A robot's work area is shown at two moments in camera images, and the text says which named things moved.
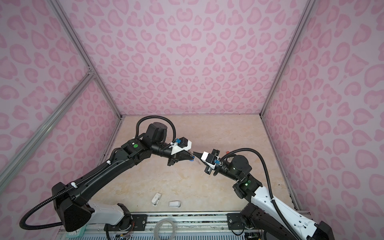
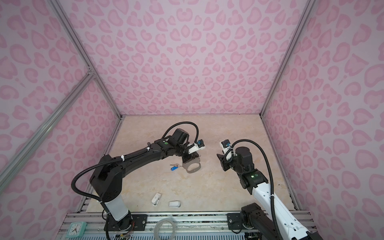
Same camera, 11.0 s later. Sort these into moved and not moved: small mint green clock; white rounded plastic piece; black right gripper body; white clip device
Moved: black right gripper body
Not moved: white clip device; white rounded plastic piece; small mint green clock
